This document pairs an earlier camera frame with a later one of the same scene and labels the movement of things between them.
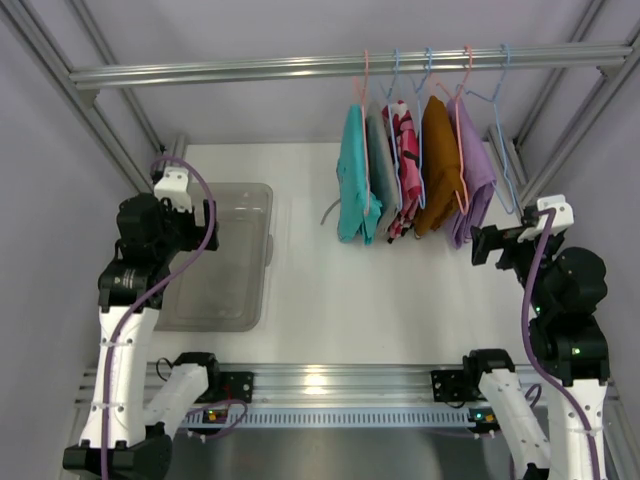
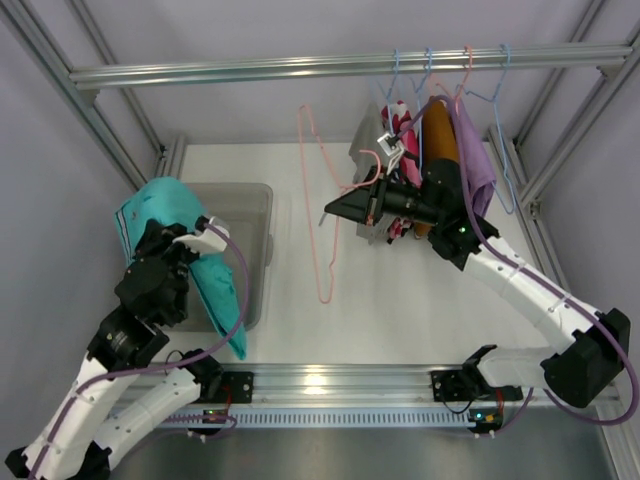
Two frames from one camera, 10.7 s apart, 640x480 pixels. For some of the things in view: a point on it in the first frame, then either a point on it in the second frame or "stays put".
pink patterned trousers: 406,166 stays put
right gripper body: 493,245 -> 373,203
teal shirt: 353,222 -> 174,201
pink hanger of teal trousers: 362,102 -> 304,168
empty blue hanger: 494,101 stays put
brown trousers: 439,167 stays put
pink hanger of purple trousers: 456,98 stays put
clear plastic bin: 225,289 stays put
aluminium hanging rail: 85,81 stays put
